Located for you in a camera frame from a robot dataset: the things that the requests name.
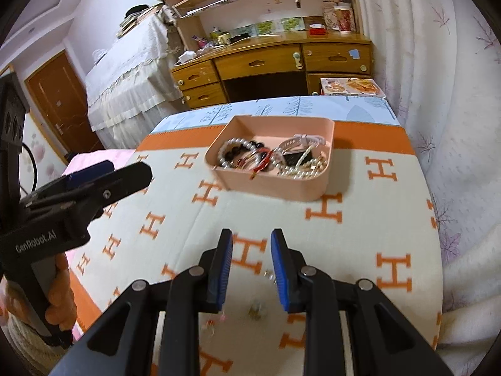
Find pink strap smart watch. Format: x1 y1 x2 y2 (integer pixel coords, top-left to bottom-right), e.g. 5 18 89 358
274 134 325 166

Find red white cup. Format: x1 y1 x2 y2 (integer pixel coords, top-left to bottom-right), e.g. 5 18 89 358
334 3 356 34

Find red string bracelet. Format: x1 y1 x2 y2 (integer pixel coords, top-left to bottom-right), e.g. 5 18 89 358
230 149 275 181

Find long pearl necklace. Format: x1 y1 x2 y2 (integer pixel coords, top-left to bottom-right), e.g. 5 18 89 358
271 143 329 181

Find colourful box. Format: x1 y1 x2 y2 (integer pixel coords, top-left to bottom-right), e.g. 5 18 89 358
320 77 385 98

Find pink earring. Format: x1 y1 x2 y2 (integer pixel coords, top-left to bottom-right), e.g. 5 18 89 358
203 311 227 330

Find pink blanket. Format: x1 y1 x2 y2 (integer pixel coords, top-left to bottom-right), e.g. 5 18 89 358
62 148 136 341

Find wooden door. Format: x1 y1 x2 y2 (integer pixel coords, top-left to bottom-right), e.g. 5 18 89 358
25 51 103 154

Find orange H pattern blanket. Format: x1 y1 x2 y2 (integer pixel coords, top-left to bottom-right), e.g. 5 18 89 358
71 121 442 375

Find wooden desk with drawers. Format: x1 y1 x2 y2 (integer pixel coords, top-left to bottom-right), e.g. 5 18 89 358
163 0 374 109

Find left hand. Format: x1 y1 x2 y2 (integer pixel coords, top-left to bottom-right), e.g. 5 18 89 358
1 253 77 331

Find pink jewelry tray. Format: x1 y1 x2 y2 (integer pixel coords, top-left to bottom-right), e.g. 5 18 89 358
205 116 334 202

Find white patterned curtain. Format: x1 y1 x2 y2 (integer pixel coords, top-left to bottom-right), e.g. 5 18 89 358
356 0 500 375

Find black bead bracelet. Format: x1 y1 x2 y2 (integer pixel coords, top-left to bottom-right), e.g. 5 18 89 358
227 139 268 167

